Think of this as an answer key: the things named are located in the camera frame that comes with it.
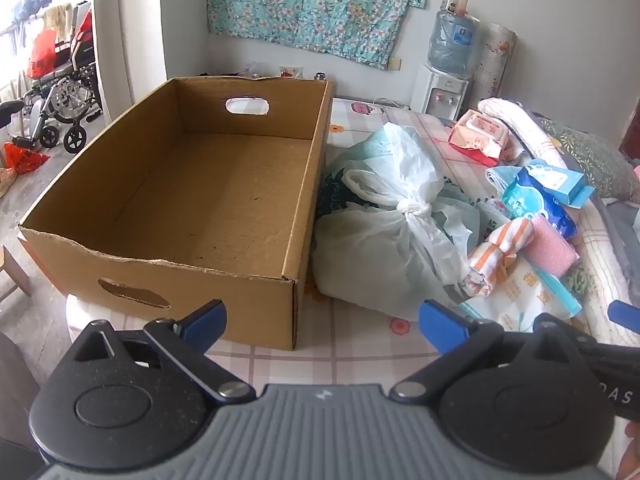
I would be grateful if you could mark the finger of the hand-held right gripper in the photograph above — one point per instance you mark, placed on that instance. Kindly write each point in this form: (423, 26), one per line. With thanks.
(624, 314)

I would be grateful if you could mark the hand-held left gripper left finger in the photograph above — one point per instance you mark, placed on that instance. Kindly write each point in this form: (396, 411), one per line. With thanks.
(207, 317)

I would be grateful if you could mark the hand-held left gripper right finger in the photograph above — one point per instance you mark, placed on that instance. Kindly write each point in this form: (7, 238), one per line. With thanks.
(440, 322)

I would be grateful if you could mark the green fluffy towel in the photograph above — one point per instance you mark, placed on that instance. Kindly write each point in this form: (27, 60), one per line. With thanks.
(580, 280)

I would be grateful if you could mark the pink towel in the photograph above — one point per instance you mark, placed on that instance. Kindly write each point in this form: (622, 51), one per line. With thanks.
(552, 250)

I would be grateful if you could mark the orange striped towel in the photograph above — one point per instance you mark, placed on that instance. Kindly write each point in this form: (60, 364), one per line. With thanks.
(500, 245)

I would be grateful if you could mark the brown cardboard box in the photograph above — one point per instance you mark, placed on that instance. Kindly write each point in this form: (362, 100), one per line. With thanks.
(200, 185)

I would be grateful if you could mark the blue wet wipes pack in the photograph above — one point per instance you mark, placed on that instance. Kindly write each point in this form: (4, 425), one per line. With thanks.
(535, 207)

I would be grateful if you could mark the pale checked quilt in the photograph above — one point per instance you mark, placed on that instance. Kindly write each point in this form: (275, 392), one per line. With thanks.
(600, 280)

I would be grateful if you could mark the white tissue pack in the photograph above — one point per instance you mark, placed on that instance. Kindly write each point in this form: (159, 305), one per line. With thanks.
(520, 295)

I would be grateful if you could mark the white tied plastic bag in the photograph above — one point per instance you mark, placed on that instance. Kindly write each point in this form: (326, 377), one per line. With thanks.
(380, 240)

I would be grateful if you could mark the white printed packet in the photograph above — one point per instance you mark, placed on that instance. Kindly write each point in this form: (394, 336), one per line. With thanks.
(492, 212)

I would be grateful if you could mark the pink blanket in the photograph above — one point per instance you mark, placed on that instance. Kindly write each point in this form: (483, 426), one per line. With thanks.
(636, 172)

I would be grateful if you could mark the small blue tissue packet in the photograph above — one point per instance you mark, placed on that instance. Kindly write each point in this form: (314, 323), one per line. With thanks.
(550, 180)

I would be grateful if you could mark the grey floral pillow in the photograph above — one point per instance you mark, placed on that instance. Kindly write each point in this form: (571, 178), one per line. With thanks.
(595, 160)

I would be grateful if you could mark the red flat packet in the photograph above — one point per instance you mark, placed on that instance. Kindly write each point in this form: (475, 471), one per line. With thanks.
(480, 159)

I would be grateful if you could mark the red-brown door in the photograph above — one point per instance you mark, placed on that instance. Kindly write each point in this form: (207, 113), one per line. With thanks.
(631, 145)

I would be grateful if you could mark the pink wet wipes pack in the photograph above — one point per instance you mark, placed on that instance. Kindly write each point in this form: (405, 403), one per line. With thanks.
(477, 132)

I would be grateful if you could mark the wooden stool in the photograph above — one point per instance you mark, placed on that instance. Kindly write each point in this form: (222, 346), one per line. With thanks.
(12, 270)

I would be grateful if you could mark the white quilted blanket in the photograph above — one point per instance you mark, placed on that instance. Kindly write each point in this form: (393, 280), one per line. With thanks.
(520, 125)

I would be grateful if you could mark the white water dispenser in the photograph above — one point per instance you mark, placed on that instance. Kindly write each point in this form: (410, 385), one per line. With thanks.
(440, 92)

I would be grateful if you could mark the beige shoe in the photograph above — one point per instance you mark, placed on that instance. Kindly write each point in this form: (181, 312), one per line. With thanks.
(6, 182)

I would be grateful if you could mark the red plastic bag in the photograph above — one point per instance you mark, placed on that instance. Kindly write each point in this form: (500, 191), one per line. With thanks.
(42, 57)
(22, 160)

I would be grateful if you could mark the floral patterned roll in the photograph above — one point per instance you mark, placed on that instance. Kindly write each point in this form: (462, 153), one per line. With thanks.
(492, 65)

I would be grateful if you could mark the wheelchair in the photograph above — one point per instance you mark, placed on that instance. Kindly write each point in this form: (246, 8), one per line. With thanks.
(60, 90)

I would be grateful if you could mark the blue water jug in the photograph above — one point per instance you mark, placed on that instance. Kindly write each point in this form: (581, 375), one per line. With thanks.
(452, 42)

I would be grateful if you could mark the black padded rest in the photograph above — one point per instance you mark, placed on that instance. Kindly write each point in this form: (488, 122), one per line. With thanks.
(11, 112)

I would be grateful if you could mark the small plastic bottle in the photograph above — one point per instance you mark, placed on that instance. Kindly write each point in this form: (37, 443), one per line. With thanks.
(450, 4)
(463, 2)

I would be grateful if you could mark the beige hanging towel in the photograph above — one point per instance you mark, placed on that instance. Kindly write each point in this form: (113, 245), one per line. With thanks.
(56, 16)

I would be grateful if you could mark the blue hanging garment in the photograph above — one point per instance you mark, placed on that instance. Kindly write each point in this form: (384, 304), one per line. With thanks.
(35, 5)

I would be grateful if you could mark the wall socket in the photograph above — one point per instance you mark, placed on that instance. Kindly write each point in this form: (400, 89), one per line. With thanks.
(395, 64)

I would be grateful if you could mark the teal floral wall cloth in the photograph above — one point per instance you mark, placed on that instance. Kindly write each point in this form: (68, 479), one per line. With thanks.
(310, 5)

